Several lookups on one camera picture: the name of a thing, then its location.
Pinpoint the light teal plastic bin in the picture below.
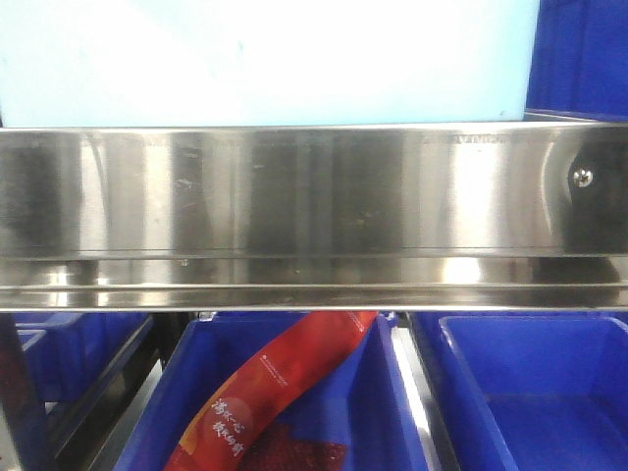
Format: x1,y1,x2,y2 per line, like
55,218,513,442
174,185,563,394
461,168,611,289
1,1,540,128

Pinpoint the blue bin lower shelf centre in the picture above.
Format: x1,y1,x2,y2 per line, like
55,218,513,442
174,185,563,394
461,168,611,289
116,311,443,470

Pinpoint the blue bin shelf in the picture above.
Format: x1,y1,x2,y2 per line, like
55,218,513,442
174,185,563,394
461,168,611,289
14,312,150,402
116,311,443,470
411,312,627,470

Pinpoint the blue bin lower shelf right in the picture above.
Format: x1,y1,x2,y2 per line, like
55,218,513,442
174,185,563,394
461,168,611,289
411,312,627,470

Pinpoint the blue bin lower shelf left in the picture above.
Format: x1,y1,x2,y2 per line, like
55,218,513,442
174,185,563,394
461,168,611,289
14,312,150,402

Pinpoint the red snack package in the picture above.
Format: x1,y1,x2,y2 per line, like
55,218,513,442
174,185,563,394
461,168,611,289
165,310,378,470

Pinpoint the blue bin lower right stack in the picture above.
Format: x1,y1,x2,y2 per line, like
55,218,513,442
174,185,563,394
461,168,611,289
526,0,627,120

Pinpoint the steel shelf front rail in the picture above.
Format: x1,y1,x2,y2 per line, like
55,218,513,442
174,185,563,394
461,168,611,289
1,121,627,311

